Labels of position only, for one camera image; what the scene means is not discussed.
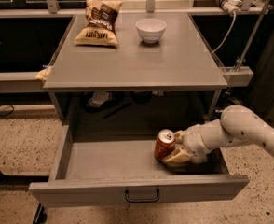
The red coke can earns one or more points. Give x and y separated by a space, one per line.
165 144

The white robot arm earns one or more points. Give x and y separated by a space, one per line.
238 126

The brown chip bag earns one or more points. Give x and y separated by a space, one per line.
101 18

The grey cabinet frame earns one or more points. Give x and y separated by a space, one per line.
179 61

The grey open top drawer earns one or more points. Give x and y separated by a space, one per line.
98 173

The grey metal rail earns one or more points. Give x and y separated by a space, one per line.
23 82

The white ceramic bowl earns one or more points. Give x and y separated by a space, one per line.
150 30

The white power strip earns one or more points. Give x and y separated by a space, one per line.
229 6

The yellow sponge scrap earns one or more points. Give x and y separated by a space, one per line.
43 74

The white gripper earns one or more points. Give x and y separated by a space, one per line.
194 143

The black drawer handle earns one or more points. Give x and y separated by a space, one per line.
134 196

